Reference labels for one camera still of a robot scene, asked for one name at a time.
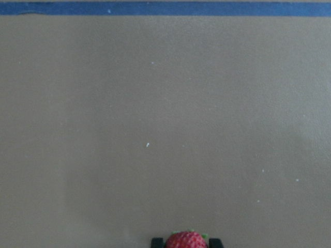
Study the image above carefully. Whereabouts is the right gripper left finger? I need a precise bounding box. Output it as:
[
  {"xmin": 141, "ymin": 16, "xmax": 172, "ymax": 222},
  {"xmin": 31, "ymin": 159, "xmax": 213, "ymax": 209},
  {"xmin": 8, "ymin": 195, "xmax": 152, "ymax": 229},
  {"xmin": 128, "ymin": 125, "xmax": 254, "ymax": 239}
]
[{"xmin": 151, "ymin": 237, "xmax": 164, "ymax": 248}]

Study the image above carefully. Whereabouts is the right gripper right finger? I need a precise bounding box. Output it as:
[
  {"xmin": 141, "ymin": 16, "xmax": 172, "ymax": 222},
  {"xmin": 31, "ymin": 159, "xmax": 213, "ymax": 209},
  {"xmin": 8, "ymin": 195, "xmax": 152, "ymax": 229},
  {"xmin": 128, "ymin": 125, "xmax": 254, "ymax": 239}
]
[{"xmin": 208, "ymin": 238, "xmax": 223, "ymax": 248}]

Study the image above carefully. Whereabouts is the red strawberry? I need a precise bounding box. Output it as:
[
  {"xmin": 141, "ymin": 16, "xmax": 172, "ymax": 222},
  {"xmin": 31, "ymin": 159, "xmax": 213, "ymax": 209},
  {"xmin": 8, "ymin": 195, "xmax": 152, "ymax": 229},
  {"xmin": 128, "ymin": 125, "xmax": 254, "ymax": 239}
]
[{"xmin": 164, "ymin": 230, "xmax": 208, "ymax": 248}]

